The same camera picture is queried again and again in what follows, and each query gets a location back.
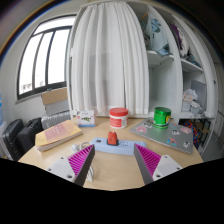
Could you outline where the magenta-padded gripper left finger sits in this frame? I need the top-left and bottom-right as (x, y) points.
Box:
(46, 143), (97, 187)

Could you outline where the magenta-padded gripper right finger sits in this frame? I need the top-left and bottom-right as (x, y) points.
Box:
(133, 143), (184, 186)

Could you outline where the orange charger block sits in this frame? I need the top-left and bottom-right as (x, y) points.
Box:
(106, 131), (120, 147)

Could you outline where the light blue power strip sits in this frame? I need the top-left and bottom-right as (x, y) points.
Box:
(89, 137), (148, 157)

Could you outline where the silver laptop with stickers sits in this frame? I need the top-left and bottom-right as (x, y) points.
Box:
(129, 117), (195, 155)

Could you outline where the thick yellow pink book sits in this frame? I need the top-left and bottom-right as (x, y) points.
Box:
(34, 119), (84, 153)

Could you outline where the small white printed box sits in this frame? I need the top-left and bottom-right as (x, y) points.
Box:
(75, 109), (97, 128)

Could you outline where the green round tin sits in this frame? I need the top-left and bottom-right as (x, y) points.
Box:
(152, 106), (172, 130)

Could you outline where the white radiator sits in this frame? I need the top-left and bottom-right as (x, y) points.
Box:
(40, 110), (73, 131)

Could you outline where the white jar with red lid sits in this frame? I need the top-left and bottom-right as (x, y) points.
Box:
(109, 107), (130, 130)

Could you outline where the colourful patterned bag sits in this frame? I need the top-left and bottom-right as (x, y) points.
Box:
(181, 119), (203, 145)

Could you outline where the grey box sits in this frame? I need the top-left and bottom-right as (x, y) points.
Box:
(44, 99), (71, 117)

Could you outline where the black bag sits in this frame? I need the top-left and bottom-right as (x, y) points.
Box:
(16, 116), (44, 155)

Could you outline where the brown cardboard box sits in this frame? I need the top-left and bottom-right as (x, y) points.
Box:
(40, 86), (69, 107)

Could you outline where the black suitcase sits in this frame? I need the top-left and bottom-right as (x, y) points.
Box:
(1, 118), (25, 162)

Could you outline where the white shelf unit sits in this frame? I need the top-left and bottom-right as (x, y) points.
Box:
(133, 1), (218, 122)

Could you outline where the white curtain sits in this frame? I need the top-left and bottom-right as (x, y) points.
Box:
(67, 2), (150, 117)

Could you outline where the black-framed window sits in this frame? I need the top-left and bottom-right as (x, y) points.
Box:
(16, 14), (78, 101)

